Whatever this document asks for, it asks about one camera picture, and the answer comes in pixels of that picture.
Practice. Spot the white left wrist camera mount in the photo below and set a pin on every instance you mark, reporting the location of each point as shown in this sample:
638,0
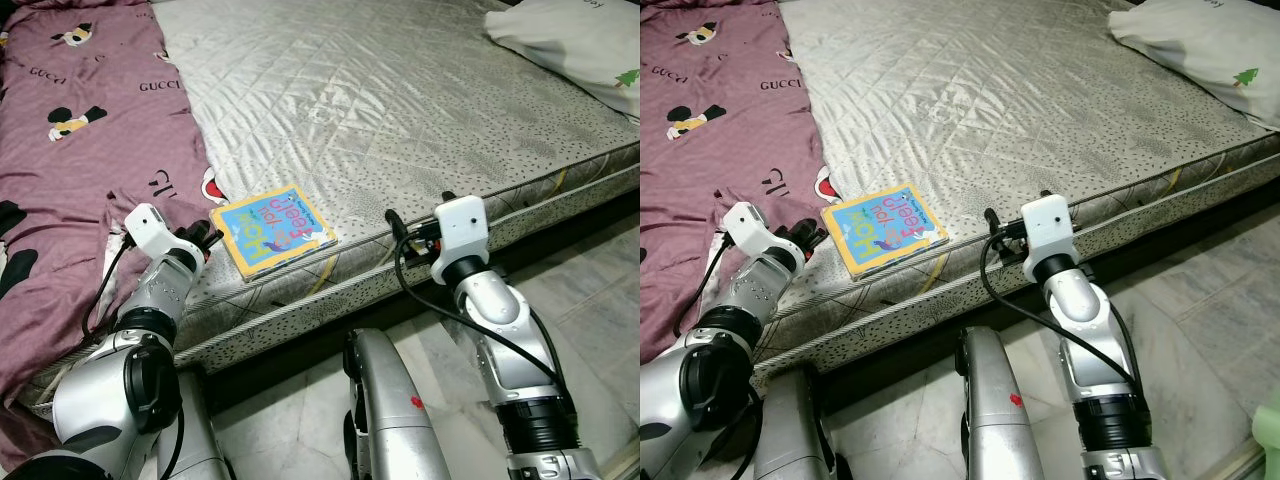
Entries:
750,225
150,225

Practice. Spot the white quilted mattress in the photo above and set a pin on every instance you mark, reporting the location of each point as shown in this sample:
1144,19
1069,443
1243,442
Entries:
400,100
1000,100

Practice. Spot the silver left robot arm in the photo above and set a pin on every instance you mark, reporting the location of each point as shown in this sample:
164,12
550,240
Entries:
760,290
165,295

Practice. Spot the grey robot leg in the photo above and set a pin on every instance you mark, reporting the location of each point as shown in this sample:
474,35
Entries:
205,430
795,430
995,420
390,420

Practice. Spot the pale green plastic object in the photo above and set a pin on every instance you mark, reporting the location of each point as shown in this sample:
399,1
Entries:
1267,430

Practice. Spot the colourful children's book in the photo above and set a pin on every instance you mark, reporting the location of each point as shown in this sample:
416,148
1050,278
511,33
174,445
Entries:
885,230
270,232

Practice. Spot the grey right robot leg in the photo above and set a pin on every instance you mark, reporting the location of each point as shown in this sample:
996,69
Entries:
390,420
995,420

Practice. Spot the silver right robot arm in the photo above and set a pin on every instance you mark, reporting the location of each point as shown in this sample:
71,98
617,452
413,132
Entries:
490,310
1075,305

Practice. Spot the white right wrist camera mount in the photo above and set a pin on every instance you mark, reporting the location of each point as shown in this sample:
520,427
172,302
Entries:
462,228
1048,225

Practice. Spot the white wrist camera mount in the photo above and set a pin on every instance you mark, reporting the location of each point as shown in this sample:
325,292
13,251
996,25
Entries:
1048,225
150,225
462,228
750,225

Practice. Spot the white pillow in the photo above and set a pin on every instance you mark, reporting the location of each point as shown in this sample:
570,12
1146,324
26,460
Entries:
1200,40
570,40

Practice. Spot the grey left robot leg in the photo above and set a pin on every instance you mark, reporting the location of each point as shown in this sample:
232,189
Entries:
205,430
795,430

